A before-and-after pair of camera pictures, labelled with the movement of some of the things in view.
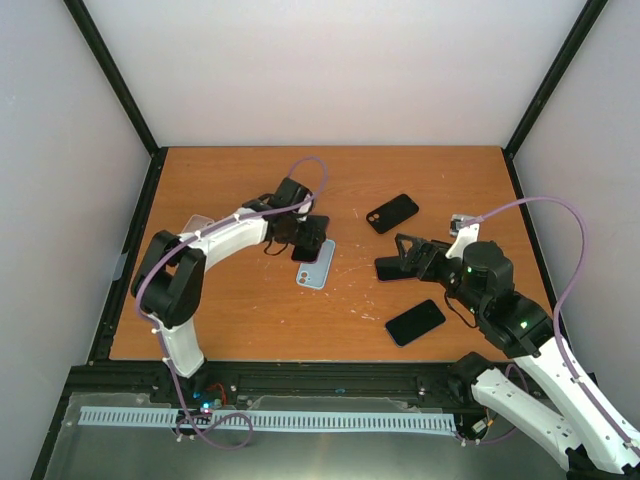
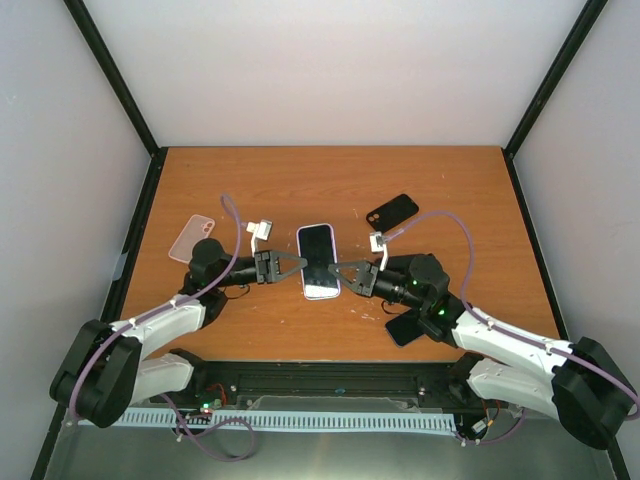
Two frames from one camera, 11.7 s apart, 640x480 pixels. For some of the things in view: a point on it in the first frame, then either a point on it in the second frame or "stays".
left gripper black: x=313 y=237 to x=268 y=266
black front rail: x=154 y=384 stays
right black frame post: x=583 y=28 stays
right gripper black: x=432 y=248 to x=363 y=281
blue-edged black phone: x=415 y=322 stays
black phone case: x=391 y=213 stays
